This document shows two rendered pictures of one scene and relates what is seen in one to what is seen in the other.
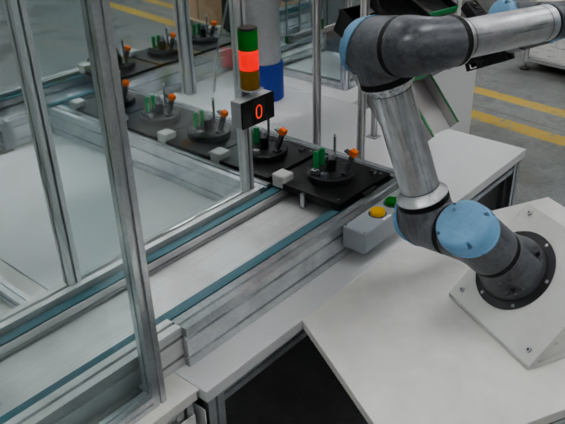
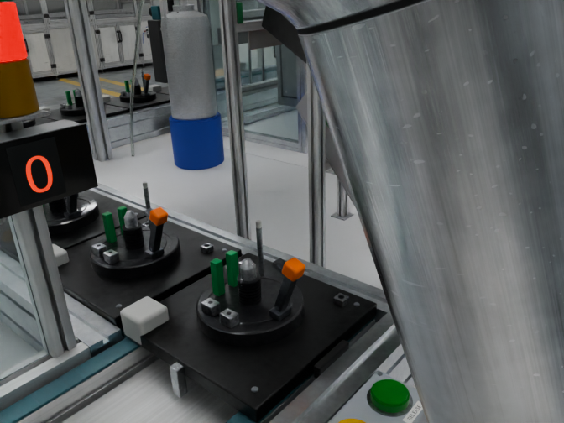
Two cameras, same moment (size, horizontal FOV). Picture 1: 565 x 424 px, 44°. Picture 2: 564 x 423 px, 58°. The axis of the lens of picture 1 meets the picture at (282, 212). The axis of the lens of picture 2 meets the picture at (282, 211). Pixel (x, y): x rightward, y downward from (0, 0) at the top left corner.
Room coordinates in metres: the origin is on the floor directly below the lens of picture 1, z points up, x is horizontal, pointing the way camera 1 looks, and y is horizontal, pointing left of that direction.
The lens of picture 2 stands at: (1.22, -0.18, 1.37)
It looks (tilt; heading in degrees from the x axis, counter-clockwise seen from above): 24 degrees down; 359
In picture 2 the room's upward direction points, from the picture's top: 2 degrees counter-clockwise
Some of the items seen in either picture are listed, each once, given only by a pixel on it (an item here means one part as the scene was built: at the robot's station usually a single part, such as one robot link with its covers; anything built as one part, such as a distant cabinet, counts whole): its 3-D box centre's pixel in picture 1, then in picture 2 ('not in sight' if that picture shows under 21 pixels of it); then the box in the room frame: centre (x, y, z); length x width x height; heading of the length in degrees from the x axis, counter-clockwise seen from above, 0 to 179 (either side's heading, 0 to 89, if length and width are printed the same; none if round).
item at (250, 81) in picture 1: (250, 78); (5, 86); (1.72, 0.07, 1.29); 0.05 x 0.05 x 0.05
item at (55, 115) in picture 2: not in sight; (79, 99); (3.06, 0.51, 1.01); 0.24 x 0.24 x 0.13; 48
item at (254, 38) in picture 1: (247, 39); not in sight; (1.72, 0.07, 1.39); 0.05 x 0.05 x 0.05
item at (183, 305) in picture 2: (331, 179); (251, 318); (1.78, -0.14, 0.96); 0.24 x 0.24 x 0.02; 48
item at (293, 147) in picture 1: (263, 140); (132, 232); (1.95, 0.05, 1.01); 0.24 x 0.24 x 0.13; 48
